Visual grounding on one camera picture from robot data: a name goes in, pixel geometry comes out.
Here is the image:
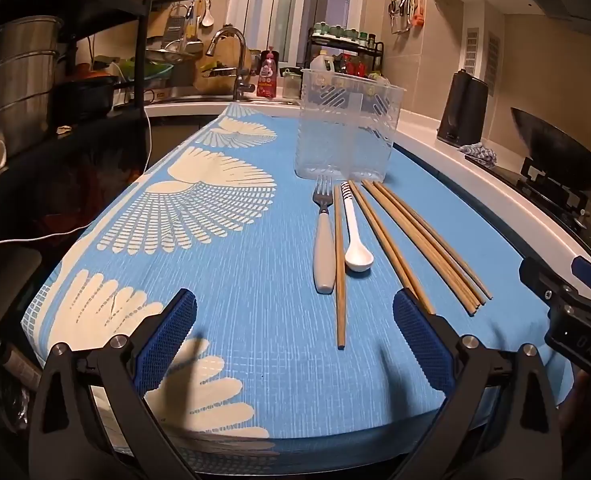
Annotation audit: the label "green lid glass jar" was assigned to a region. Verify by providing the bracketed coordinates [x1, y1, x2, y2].
[282, 67, 303, 100]

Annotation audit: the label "black pot with orange lid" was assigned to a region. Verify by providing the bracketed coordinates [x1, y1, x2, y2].
[54, 62, 121, 118]

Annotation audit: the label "steel stockpot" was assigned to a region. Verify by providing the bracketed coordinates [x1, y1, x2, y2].
[0, 16, 65, 147]

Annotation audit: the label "black spice rack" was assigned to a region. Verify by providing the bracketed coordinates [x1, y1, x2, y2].
[305, 30, 385, 81]

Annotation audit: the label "hanging metal kitchen scissors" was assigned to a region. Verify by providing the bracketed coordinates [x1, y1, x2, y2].
[388, 0, 410, 36]

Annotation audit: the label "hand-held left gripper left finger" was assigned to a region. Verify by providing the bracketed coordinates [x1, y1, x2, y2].
[28, 288, 198, 480]

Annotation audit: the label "white spoon with striped handle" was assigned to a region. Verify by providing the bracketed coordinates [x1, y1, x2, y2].
[339, 181, 375, 273]

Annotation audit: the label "kitchen window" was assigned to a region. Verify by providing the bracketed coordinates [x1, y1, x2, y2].
[225, 0, 371, 68]

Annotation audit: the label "grey handled metal fork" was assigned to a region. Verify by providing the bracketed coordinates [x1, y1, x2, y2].
[314, 176, 336, 295]

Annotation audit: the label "black gas stove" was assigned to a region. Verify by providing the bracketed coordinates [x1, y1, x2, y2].
[465, 154, 591, 281]

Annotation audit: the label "black wok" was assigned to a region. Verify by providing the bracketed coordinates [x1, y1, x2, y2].
[510, 107, 591, 192]

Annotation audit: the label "green plastic basin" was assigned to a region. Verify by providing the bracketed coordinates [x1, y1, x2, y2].
[112, 55, 172, 81]

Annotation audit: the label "steel colander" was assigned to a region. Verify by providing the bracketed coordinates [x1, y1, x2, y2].
[145, 42, 198, 64]

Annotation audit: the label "hanging metal grater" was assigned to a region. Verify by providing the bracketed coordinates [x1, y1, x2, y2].
[165, 5, 185, 41]

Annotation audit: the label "round wooden cutting board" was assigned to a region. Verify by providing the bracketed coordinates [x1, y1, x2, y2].
[198, 35, 248, 81]

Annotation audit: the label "red dish soap bottle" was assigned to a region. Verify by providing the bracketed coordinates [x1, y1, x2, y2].
[256, 47, 279, 98]

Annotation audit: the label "row of spice jars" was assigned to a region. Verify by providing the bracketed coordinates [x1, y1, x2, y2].
[313, 22, 377, 43]

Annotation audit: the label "black electric kettle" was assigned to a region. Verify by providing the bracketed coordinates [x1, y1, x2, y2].
[436, 70, 491, 147]

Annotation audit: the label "steel kitchen faucet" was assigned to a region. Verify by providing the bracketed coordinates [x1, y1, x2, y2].
[206, 27, 256, 102]

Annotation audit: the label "clear plastic utensil holder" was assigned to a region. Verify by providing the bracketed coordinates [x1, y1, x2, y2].
[294, 67, 407, 182]

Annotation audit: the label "white cable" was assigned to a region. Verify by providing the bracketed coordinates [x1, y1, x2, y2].
[0, 60, 152, 247]

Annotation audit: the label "grey knitted dishcloth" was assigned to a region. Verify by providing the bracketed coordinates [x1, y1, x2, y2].
[458, 142, 497, 168]

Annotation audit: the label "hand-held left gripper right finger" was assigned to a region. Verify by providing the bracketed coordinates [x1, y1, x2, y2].
[393, 287, 563, 480]

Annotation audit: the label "black shelf rack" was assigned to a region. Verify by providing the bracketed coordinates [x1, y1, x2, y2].
[0, 0, 157, 181]

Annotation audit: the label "blue patterned tablecloth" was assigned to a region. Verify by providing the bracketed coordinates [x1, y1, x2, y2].
[20, 102, 576, 456]

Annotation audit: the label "wooden chopstick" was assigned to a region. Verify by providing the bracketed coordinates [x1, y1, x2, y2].
[381, 182, 495, 297]
[333, 185, 347, 351]
[348, 181, 435, 315]
[370, 181, 482, 309]
[362, 181, 474, 317]
[373, 181, 486, 305]
[377, 181, 490, 301]
[366, 181, 478, 313]

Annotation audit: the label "grey wall vent grille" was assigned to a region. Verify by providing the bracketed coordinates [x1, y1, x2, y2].
[464, 27, 479, 73]
[486, 31, 501, 83]

